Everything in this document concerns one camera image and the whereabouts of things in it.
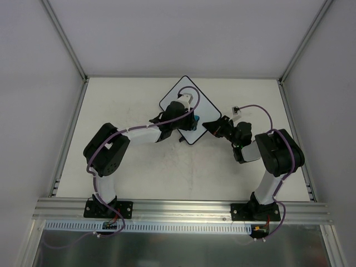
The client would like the small black-framed whiteboard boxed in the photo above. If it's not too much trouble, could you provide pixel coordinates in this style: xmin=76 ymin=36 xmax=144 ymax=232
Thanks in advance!
xmin=159 ymin=76 xmax=222 ymax=145

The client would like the blue whiteboard eraser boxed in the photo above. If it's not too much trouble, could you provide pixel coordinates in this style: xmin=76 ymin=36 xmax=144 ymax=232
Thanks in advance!
xmin=191 ymin=115 xmax=200 ymax=131

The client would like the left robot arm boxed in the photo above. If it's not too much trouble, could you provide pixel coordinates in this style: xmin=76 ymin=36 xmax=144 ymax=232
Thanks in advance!
xmin=83 ymin=101 xmax=199 ymax=217

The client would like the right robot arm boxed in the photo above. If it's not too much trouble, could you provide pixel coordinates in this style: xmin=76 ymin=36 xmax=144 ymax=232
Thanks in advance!
xmin=202 ymin=116 xmax=305 ymax=222

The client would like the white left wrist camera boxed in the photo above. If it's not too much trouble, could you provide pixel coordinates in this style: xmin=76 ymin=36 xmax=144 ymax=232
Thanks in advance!
xmin=176 ymin=93 xmax=193 ymax=109

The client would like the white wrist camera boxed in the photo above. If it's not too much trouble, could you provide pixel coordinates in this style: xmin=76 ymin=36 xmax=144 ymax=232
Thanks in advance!
xmin=230 ymin=106 xmax=241 ymax=122
xmin=176 ymin=93 xmax=193 ymax=109

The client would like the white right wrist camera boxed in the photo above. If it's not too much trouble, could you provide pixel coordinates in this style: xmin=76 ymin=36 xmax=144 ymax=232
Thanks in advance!
xmin=230 ymin=106 xmax=241 ymax=122

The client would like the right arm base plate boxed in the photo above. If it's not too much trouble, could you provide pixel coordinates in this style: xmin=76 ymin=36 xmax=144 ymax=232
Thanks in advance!
xmin=230 ymin=202 xmax=281 ymax=222

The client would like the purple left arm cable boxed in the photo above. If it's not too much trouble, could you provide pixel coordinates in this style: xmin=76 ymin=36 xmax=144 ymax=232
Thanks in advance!
xmin=41 ymin=86 xmax=202 ymax=250

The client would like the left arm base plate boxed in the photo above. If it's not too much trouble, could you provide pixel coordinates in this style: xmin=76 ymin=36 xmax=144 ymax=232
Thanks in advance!
xmin=83 ymin=198 xmax=134 ymax=219

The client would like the white slotted cable duct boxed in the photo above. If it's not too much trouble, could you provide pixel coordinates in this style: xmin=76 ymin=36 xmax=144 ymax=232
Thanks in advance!
xmin=44 ymin=220 xmax=252 ymax=235

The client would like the right aluminium frame post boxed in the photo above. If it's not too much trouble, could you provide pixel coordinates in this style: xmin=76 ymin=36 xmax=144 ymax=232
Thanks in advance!
xmin=279 ymin=0 xmax=334 ymax=85

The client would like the aluminium frame post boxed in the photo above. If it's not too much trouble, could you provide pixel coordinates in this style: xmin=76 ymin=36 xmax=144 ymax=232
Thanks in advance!
xmin=279 ymin=0 xmax=334 ymax=85
xmin=40 ymin=0 xmax=87 ymax=82

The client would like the aluminium mounting rail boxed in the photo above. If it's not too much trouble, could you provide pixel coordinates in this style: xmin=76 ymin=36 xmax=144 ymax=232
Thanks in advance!
xmin=32 ymin=197 xmax=334 ymax=225

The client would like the left aluminium frame post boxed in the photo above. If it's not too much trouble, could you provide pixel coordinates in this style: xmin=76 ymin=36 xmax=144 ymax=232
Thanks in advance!
xmin=40 ymin=0 xmax=87 ymax=82

